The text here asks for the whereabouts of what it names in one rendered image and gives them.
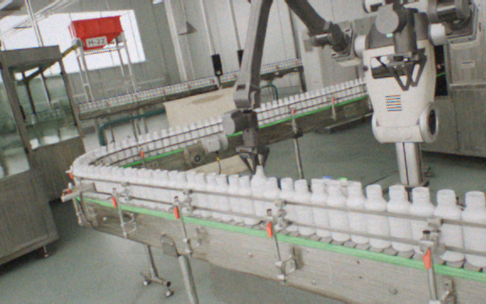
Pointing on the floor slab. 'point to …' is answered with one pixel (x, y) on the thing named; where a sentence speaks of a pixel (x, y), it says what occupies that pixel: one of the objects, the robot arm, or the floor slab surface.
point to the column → (178, 40)
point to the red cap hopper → (101, 33)
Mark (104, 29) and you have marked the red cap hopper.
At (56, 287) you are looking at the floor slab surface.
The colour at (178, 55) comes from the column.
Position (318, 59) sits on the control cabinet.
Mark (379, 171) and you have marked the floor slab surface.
